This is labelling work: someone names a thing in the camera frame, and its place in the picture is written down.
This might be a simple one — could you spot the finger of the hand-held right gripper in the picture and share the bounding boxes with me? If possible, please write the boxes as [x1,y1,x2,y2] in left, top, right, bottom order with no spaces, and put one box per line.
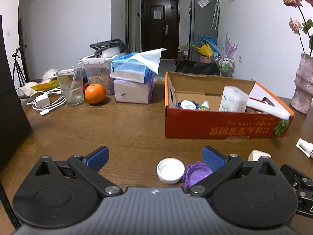
[280,164,313,197]

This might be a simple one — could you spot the orange cardboard box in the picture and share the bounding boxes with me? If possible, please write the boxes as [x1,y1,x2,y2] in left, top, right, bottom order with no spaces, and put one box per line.
[164,71,295,140]

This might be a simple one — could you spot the purple tissue pack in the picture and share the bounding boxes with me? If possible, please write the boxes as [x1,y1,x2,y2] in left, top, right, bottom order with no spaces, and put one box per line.
[113,75,155,104]

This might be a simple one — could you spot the white spray bottle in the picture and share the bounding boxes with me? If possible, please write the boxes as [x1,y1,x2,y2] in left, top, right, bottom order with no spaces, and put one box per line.
[295,138,313,158]

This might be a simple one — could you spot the white plug adapter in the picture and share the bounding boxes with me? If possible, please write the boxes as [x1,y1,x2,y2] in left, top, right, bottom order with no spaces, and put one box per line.
[247,150,272,162]

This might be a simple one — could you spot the white plush toy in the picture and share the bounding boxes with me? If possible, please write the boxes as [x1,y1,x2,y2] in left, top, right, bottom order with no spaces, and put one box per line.
[19,69,58,96]

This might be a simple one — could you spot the clear food container white lid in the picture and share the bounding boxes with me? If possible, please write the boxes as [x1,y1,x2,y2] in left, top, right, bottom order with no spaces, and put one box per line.
[83,57,115,96]

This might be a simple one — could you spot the clear drinking straw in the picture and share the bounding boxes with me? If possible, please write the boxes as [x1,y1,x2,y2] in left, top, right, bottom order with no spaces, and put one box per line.
[70,58,83,99]

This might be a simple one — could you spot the white bottle cap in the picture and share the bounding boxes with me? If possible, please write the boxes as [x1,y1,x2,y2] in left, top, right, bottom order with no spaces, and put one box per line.
[156,158,186,185]

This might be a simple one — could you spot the white charger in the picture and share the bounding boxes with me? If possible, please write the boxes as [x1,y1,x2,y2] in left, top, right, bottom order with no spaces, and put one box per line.
[32,95,51,109]

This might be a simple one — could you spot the white cables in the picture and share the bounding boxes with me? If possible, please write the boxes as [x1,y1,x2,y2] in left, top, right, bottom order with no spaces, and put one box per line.
[26,89,67,117]

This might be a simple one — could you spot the purple umbrella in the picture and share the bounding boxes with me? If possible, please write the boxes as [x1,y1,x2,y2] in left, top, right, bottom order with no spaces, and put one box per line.
[221,32,238,59]

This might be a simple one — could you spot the blue tissue pack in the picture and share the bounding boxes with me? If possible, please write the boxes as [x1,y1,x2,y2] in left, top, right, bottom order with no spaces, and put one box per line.
[110,48,168,84]

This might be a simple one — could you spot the metal wire cart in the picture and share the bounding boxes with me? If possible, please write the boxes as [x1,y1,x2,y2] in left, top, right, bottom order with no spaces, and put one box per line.
[216,57,236,77]

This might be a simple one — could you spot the yellow snack packet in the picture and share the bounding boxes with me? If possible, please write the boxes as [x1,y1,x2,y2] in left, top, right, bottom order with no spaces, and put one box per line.
[31,81,60,92]

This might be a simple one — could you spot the dark side doorway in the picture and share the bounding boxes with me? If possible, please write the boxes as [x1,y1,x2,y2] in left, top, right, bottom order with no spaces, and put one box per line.
[19,17,30,81]

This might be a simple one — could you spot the dark wooden entrance door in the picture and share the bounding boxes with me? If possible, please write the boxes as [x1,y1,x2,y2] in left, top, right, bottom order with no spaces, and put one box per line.
[141,0,180,61]

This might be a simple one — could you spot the grey refrigerator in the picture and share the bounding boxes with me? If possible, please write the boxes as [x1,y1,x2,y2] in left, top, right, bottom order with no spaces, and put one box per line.
[188,0,219,62]

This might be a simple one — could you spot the white round container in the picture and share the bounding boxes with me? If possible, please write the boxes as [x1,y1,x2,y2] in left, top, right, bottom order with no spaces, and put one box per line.
[101,47,120,58]

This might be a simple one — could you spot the black camera tripod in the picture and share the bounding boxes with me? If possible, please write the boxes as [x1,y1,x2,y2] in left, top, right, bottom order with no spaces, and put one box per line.
[12,48,27,89]

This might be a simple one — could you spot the orange fruit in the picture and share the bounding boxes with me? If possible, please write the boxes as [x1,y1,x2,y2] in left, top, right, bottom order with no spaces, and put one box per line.
[84,83,106,105]

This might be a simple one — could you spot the black monitor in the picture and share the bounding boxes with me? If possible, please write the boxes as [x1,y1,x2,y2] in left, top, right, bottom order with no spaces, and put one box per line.
[0,15,34,169]

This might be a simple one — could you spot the grey side door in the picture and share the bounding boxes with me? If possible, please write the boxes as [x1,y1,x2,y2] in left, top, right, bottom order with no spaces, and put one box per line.
[125,0,136,53]

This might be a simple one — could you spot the clear drinking glass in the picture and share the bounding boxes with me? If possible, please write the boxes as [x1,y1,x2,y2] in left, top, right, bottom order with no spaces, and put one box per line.
[56,66,85,106]

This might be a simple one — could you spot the black bag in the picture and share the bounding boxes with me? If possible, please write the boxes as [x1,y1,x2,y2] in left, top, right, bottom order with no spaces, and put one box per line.
[175,60,221,76]

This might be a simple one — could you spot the blue folding stool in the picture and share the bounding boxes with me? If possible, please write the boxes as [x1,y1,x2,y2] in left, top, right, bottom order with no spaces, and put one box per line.
[198,35,218,47]

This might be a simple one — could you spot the purple bottle cap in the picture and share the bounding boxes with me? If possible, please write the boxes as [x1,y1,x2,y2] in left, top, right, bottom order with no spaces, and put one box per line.
[183,161,214,191]

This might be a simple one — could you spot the white wipes pack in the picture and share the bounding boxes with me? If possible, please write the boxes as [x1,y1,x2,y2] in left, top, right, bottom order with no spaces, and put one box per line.
[218,86,249,113]

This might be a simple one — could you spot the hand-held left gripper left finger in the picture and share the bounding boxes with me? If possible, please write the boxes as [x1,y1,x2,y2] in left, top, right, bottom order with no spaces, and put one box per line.
[34,145,123,197]

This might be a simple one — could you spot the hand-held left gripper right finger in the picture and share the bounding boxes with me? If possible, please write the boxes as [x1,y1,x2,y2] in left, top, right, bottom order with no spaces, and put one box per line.
[187,145,286,198]

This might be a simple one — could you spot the black hand-held device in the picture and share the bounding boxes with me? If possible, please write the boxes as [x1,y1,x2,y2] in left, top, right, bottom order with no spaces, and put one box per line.
[90,39,130,54]

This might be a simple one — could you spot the folded clear umbrella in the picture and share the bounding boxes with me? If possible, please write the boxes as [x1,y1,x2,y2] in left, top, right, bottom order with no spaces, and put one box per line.
[211,0,221,30]

